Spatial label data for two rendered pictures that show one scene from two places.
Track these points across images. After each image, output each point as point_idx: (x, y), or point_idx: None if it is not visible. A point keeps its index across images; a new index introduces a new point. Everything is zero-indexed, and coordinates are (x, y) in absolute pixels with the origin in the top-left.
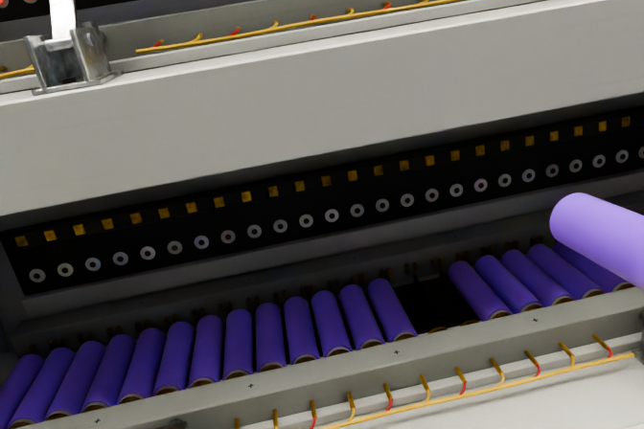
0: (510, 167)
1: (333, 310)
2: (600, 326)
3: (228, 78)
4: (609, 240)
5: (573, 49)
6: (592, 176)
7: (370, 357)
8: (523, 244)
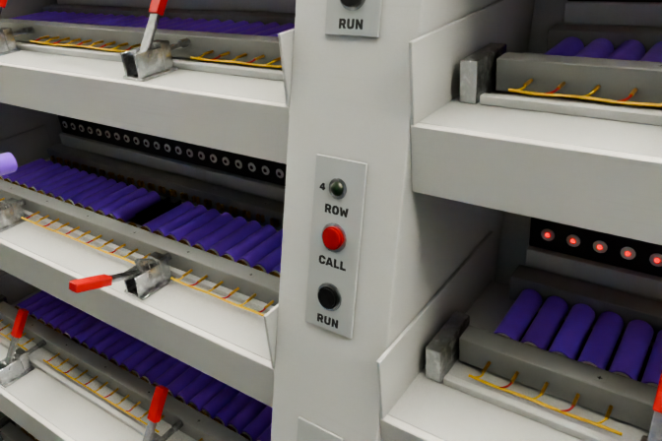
0: (254, 159)
1: (117, 194)
2: (151, 250)
3: (5, 70)
4: None
5: (96, 97)
6: None
7: (80, 213)
8: (241, 213)
